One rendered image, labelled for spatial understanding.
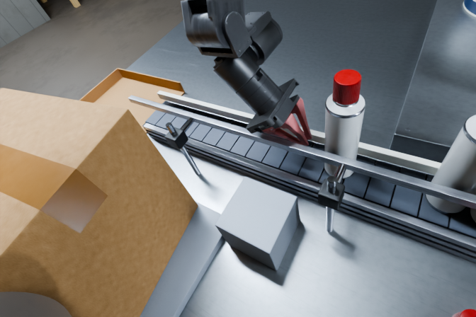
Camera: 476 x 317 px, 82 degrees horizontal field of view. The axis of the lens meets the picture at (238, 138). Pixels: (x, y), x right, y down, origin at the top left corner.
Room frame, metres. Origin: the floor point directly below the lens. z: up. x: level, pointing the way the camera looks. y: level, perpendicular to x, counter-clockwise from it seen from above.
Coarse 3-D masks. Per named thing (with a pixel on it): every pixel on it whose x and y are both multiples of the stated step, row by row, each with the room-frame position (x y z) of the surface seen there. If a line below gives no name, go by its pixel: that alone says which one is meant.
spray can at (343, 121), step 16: (336, 80) 0.25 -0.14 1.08; (352, 80) 0.24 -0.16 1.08; (336, 96) 0.25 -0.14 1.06; (352, 96) 0.23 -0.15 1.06; (336, 112) 0.24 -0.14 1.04; (352, 112) 0.23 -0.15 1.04; (336, 128) 0.23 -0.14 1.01; (352, 128) 0.23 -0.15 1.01; (336, 144) 0.23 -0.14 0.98; (352, 144) 0.23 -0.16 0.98
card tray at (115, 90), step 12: (120, 72) 0.91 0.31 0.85; (132, 72) 0.85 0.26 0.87; (108, 84) 0.87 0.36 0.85; (120, 84) 0.86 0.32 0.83; (132, 84) 0.84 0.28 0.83; (144, 84) 0.81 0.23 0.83; (156, 84) 0.78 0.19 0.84; (168, 84) 0.74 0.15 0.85; (180, 84) 0.70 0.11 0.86; (84, 96) 0.81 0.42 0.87; (96, 96) 0.83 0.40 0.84; (108, 96) 0.82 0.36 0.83; (120, 96) 0.79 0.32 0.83; (144, 96) 0.75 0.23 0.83; (156, 96) 0.73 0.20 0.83; (132, 108) 0.71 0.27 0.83; (144, 108) 0.68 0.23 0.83; (144, 120) 0.63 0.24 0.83
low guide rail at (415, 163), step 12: (168, 96) 0.59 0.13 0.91; (180, 96) 0.57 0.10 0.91; (204, 108) 0.51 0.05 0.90; (216, 108) 0.48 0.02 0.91; (228, 108) 0.47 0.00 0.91; (240, 120) 0.43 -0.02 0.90; (288, 132) 0.35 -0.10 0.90; (312, 132) 0.32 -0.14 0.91; (360, 144) 0.26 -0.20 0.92; (372, 156) 0.24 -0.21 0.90; (384, 156) 0.23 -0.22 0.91; (396, 156) 0.22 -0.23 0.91; (408, 156) 0.21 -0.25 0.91; (420, 168) 0.19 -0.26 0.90; (432, 168) 0.18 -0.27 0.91
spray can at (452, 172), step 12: (468, 120) 0.16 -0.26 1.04; (468, 132) 0.15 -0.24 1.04; (456, 144) 0.15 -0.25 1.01; (468, 144) 0.14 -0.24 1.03; (456, 156) 0.14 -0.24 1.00; (468, 156) 0.13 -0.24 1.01; (444, 168) 0.15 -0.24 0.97; (456, 168) 0.14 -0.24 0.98; (468, 168) 0.13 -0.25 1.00; (432, 180) 0.16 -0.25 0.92; (444, 180) 0.14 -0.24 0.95; (456, 180) 0.13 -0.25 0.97; (468, 180) 0.12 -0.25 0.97; (468, 192) 0.12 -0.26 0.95; (432, 204) 0.14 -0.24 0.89; (444, 204) 0.13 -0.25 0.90; (456, 204) 0.12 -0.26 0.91
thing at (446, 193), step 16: (176, 112) 0.45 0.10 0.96; (224, 128) 0.37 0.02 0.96; (240, 128) 0.35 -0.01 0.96; (272, 144) 0.29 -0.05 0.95; (288, 144) 0.28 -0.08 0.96; (320, 160) 0.23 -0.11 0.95; (336, 160) 0.22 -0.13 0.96; (352, 160) 0.21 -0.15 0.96; (384, 176) 0.17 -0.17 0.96; (400, 176) 0.16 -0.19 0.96; (432, 192) 0.13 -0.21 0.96; (448, 192) 0.12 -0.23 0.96; (464, 192) 0.11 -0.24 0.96
